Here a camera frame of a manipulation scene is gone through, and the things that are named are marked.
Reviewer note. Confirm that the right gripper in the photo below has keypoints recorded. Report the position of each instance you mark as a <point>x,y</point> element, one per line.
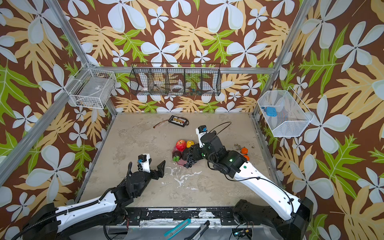
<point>196,149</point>

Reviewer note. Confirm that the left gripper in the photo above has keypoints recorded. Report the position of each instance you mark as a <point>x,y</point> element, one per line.
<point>160,171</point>

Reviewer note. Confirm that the yellow lemon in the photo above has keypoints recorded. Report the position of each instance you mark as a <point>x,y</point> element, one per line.
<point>190,143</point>

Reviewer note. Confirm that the black grape bunch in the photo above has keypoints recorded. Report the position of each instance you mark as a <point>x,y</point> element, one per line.
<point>189,157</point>

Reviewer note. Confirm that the red apple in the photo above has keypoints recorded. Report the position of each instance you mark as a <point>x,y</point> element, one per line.
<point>181,145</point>

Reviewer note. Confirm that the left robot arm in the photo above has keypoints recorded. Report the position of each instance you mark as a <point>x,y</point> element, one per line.
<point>52,222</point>

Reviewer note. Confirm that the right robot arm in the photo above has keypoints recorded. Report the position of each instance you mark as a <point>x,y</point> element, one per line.
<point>289,215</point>

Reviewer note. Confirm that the teal utility knife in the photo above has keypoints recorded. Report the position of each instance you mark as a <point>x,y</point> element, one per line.
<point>173,232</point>

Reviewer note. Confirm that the blue object in basket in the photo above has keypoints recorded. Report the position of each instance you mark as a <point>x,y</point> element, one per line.
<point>270,111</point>

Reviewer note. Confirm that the black tool front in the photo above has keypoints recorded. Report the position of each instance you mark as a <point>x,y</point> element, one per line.
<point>199,232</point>

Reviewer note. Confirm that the white mesh basket right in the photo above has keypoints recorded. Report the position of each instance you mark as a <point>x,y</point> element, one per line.
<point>293,114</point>

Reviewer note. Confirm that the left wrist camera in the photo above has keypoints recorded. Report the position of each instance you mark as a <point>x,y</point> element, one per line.
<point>144,161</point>

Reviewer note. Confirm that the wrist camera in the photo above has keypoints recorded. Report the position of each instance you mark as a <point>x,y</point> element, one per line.
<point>201,131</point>
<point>144,161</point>

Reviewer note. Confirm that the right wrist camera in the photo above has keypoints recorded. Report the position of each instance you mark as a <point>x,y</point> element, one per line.
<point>201,131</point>

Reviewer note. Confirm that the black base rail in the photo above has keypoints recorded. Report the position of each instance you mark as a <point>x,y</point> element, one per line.
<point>222,216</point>

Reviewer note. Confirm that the black wire basket rear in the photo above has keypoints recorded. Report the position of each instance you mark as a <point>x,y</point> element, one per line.
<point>177,79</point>

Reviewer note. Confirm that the white wire basket left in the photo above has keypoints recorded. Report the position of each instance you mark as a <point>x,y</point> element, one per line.
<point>91,87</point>

